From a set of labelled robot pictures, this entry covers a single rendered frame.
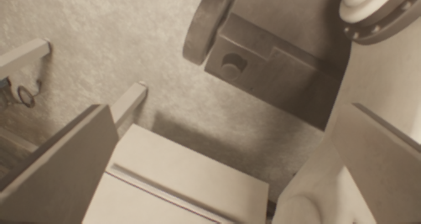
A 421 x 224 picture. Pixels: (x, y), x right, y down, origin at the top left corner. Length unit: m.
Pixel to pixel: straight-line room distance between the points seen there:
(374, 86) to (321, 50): 0.22
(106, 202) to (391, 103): 0.58
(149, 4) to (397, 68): 0.62
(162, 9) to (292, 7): 0.40
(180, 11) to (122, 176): 0.49
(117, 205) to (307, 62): 0.55
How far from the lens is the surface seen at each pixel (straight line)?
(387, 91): 0.24
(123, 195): 0.62
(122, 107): 0.76
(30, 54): 1.03
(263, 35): 0.43
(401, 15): 0.27
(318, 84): 0.47
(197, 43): 0.45
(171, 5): 0.67
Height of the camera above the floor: 0.58
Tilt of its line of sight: 47 degrees down
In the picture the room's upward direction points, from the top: 156 degrees counter-clockwise
